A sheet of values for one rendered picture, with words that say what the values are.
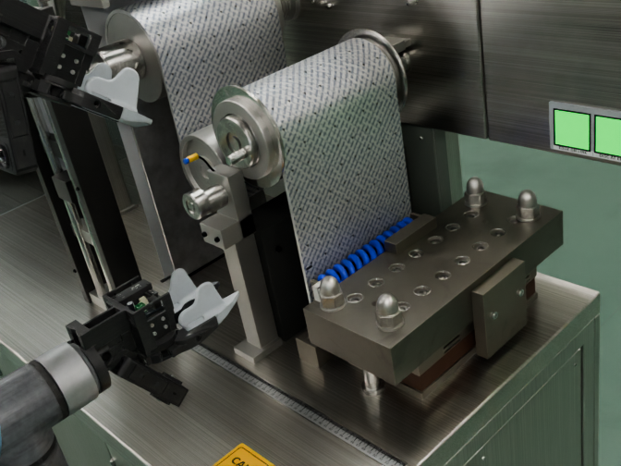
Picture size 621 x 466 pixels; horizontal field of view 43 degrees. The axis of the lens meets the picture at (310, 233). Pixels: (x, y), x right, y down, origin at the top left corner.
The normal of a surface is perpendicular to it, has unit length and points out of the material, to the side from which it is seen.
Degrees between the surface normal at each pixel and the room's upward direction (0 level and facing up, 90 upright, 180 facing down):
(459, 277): 0
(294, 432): 0
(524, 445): 90
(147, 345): 90
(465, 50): 90
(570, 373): 90
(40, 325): 0
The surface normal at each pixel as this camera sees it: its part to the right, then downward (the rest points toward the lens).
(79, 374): 0.51, -0.19
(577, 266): -0.17, -0.86
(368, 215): 0.69, 0.25
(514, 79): -0.71, 0.44
